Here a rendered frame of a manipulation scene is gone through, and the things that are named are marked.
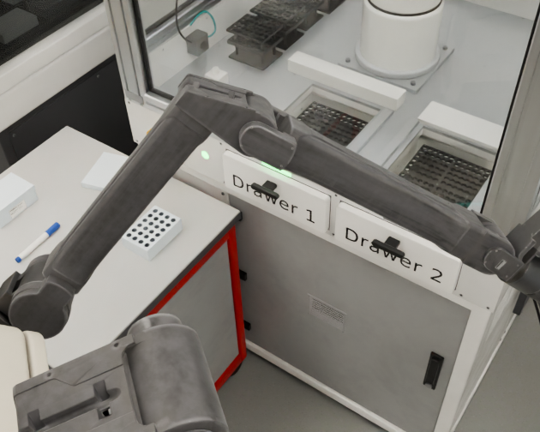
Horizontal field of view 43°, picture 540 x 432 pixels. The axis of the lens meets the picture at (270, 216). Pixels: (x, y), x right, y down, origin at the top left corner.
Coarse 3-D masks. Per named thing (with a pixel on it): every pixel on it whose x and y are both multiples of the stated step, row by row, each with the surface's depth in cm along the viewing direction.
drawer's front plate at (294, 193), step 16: (224, 160) 165; (240, 160) 162; (240, 176) 165; (256, 176) 161; (272, 176) 158; (240, 192) 169; (256, 192) 165; (288, 192) 158; (304, 192) 155; (320, 192) 154; (272, 208) 166; (288, 208) 162; (304, 208) 158; (320, 208) 155; (304, 224) 162; (320, 224) 159
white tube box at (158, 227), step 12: (144, 216) 168; (156, 216) 168; (168, 216) 169; (132, 228) 165; (144, 228) 166; (156, 228) 167; (168, 228) 165; (180, 228) 169; (132, 240) 163; (144, 240) 163; (156, 240) 163; (168, 240) 166; (144, 252) 162; (156, 252) 164
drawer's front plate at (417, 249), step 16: (336, 208) 152; (352, 208) 150; (336, 224) 155; (352, 224) 152; (368, 224) 149; (384, 224) 147; (384, 240) 149; (400, 240) 146; (416, 240) 143; (384, 256) 152; (416, 256) 146; (432, 256) 143; (448, 256) 140; (416, 272) 149; (432, 272) 146; (448, 272) 143; (448, 288) 146
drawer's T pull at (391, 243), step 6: (378, 240) 146; (390, 240) 146; (396, 240) 146; (378, 246) 145; (384, 246) 145; (390, 246) 145; (396, 246) 145; (390, 252) 144; (396, 252) 143; (402, 252) 143; (402, 258) 144
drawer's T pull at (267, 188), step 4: (252, 184) 158; (256, 184) 158; (264, 184) 158; (268, 184) 158; (272, 184) 158; (276, 184) 158; (252, 188) 159; (256, 188) 158; (260, 188) 158; (264, 188) 157; (268, 188) 158; (272, 188) 158; (260, 192) 158; (264, 192) 157; (268, 192) 157; (272, 192) 156; (272, 196) 156; (276, 196) 156
